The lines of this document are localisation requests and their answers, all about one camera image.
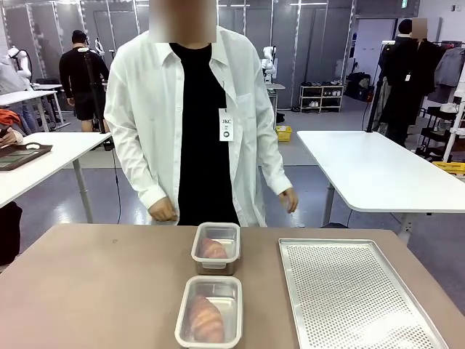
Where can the person's right hand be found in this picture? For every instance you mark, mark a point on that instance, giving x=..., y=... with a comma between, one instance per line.
x=163, y=211

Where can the person's left hand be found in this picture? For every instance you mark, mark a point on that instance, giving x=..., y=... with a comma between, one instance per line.
x=292, y=200

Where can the small croissant bread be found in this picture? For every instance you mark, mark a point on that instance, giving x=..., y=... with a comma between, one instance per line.
x=214, y=249

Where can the large clear plastic lid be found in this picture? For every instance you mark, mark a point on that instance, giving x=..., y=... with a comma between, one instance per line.
x=214, y=281

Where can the large croissant bread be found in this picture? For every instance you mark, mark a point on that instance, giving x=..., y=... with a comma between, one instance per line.
x=205, y=320

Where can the person's right forearm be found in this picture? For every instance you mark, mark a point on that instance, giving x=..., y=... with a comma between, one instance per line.
x=145, y=185

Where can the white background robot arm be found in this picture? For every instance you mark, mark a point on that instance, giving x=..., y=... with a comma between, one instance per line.
x=269, y=62
x=20, y=65

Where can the person's left forearm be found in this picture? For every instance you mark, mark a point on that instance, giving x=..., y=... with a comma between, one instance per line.
x=276, y=174

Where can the small steel container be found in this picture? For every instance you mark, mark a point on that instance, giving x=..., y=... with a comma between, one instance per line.
x=218, y=269

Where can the small yellow basket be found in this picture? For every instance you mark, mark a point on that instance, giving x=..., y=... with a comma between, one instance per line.
x=284, y=134

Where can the large empty white table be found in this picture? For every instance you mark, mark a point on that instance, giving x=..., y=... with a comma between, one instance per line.
x=381, y=171

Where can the white name badge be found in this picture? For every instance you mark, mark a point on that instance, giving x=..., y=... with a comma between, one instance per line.
x=226, y=123

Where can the person in white shirt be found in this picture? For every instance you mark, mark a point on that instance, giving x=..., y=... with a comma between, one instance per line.
x=145, y=109

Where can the perforated metal baking tray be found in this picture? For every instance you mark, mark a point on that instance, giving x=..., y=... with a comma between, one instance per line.
x=345, y=291

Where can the white shoe rack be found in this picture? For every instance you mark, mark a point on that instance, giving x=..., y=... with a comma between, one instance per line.
x=321, y=98

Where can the white table with brown tray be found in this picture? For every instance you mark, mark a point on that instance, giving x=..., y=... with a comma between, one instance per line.
x=54, y=156

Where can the black bag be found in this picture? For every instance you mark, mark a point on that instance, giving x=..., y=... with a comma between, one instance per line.
x=359, y=87

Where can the man in black shorts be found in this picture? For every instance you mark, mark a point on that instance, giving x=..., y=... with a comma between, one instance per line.
x=81, y=80

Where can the black chair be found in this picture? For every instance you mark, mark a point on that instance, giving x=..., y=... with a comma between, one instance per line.
x=9, y=232

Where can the black utility cart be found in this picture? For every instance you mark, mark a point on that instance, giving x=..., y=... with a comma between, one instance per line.
x=437, y=134

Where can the yellow plastic crate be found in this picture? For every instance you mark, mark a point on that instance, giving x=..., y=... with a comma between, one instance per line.
x=450, y=168

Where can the person in black coat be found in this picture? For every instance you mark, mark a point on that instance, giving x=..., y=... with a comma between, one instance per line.
x=407, y=83

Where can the white background desk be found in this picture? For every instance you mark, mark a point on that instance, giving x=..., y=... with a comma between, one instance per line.
x=25, y=98

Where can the person in orange garment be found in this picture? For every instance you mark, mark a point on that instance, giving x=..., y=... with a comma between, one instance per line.
x=9, y=120

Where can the grey hanging jacket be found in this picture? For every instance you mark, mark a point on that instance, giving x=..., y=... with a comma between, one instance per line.
x=448, y=72

